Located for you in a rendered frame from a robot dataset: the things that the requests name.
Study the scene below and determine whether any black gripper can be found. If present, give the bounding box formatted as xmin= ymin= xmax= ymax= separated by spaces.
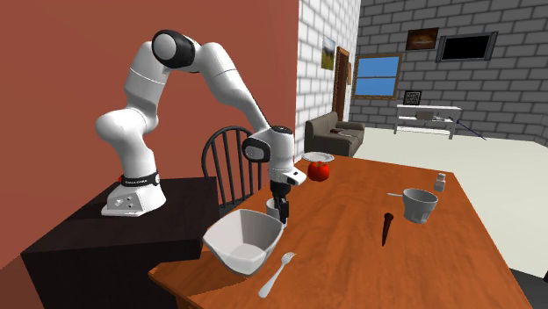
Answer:
xmin=269 ymin=180 xmax=292 ymax=226

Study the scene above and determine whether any small white cup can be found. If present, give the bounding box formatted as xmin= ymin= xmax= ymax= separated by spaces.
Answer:
xmin=265 ymin=198 xmax=282 ymax=219

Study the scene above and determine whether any white square bowl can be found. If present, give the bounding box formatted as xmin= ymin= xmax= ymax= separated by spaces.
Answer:
xmin=202 ymin=208 xmax=286 ymax=277

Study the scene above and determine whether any red tomato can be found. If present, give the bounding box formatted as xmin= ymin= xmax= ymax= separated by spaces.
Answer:
xmin=306 ymin=161 xmax=331 ymax=183

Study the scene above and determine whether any white plate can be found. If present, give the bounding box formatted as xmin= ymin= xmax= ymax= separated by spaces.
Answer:
xmin=301 ymin=151 xmax=335 ymax=163

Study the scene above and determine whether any silver fork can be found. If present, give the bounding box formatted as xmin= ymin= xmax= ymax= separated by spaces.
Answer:
xmin=257 ymin=251 xmax=298 ymax=299

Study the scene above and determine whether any black wooden chair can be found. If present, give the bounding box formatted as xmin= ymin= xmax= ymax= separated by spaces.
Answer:
xmin=200 ymin=125 xmax=263 ymax=217

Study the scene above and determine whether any grey sofa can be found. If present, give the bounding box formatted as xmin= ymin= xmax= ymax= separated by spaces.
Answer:
xmin=304 ymin=111 xmax=366 ymax=158

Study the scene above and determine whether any wooden table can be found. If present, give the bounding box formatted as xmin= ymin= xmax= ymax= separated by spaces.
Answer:
xmin=148 ymin=154 xmax=533 ymax=309

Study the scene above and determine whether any brown cone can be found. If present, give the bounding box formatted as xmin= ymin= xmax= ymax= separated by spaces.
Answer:
xmin=381 ymin=212 xmax=395 ymax=248

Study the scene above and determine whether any grey cup with spoon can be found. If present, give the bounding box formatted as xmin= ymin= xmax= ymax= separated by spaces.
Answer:
xmin=386 ymin=187 xmax=439 ymax=225

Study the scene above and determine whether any wooden door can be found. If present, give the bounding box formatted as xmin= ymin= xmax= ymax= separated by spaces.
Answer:
xmin=332 ymin=46 xmax=351 ymax=122

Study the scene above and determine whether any dark robot stand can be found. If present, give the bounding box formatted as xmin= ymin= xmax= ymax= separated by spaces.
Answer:
xmin=19 ymin=175 xmax=225 ymax=309

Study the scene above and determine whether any white shelf table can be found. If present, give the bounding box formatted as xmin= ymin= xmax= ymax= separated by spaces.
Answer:
xmin=393 ymin=104 xmax=464 ymax=140

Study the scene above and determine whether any blue window wooden frame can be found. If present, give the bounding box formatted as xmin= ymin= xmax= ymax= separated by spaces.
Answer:
xmin=351 ymin=52 xmax=403 ymax=101

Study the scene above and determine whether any landscape wall picture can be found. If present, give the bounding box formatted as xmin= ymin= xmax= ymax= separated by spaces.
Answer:
xmin=321 ymin=35 xmax=336 ymax=72

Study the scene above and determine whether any brown wall picture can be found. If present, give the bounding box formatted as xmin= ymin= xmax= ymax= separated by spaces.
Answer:
xmin=404 ymin=26 xmax=440 ymax=52

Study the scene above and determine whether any black wall television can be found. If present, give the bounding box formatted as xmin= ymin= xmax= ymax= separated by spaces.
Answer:
xmin=435 ymin=31 xmax=499 ymax=63

